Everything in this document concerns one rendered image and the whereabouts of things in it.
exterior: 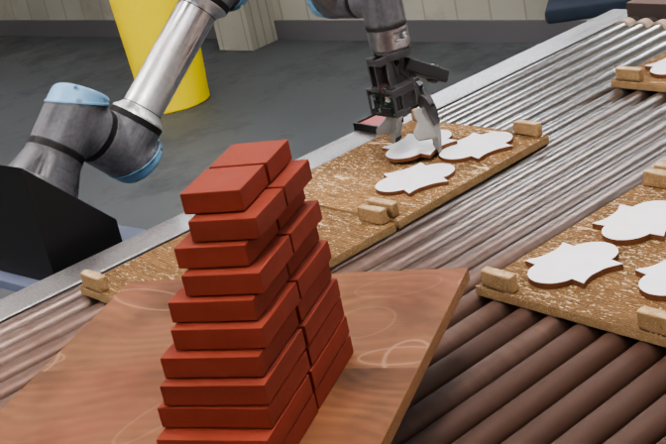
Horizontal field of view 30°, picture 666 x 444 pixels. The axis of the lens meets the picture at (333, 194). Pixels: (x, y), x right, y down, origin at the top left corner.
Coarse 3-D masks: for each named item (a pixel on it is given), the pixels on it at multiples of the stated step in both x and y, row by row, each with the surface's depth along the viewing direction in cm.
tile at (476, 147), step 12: (492, 132) 236; (504, 132) 234; (468, 144) 232; (480, 144) 231; (492, 144) 229; (504, 144) 228; (444, 156) 228; (456, 156) 227; (468, 156) 226; (480, 156) 225
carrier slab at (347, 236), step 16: (320, 208) 218; (320, 224) 212; (336, 224) 210; (352, 224) 209; (368, 224) 207; (384, 224) 206; (176, 240) 218; (336, 240) 204; (352, 240) 202; (368, 240) 202; (144, 256) 214; (160, 256) 213; (336, 256) 198; (352, 256) 200; (112, 272) 210; (128, 272) 209; (144, 272) 207; (160, 272) 206; (176, 272) 205; (80, 288) 207; (112, 288) 203
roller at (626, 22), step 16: (608, 32) 294; (576, 48) 287; (544, 64) 280; (512, 80) 274; (480, 96) 268; (448, 112) 262; (48, 304) 207; (64, 304) 208; (16, 320) 204; (32, 320) 205; (0, 336) 201
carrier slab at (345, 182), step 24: (384, 144) 244; (528, 144) 228; (336, 168) 236; (360, 168) 234; (384, 168) 231; (456, 168) 223; (480, 168) 221; (312, 192) 227; (336, 192) 224; (360, 192) 222; (432, 192) 215; (456, 192) 215; (408, 216) 208
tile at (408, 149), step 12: (444, 132) 238; (396, 144) 238; (408, 144) 236; (420, 144) 235; (432, 144) 233; (444, 144) 232; (456, 144) 233; (396, 156) 231; (408, 156) 230; (420, 156) 230; (432, 156) 230
